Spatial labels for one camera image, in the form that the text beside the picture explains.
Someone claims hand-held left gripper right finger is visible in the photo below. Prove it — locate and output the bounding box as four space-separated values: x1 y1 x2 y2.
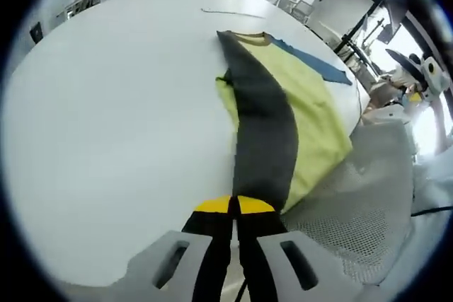
235 195 397 302

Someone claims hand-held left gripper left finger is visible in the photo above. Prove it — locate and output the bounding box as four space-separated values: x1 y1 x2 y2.
72 194 235 302

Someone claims yellow blue grey garment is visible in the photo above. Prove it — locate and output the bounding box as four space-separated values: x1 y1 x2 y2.
214 30 354 215

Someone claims small black monitor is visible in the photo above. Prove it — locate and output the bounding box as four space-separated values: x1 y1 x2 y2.
377 0 403 43

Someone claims black tripod stand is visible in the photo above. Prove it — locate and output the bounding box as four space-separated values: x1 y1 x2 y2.
332 0 386 66

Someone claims person's own body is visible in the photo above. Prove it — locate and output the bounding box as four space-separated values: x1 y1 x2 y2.
364 68 453 281

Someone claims white mesh chair back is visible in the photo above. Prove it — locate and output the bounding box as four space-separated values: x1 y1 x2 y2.
279 110 418 287

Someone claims white table socket panel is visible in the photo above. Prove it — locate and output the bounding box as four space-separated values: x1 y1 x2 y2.
200 7 267 20

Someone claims black square panel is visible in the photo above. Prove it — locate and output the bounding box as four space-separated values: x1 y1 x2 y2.
30 22 44 44

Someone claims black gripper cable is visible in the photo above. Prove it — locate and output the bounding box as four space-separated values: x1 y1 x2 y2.
410 204 453 217

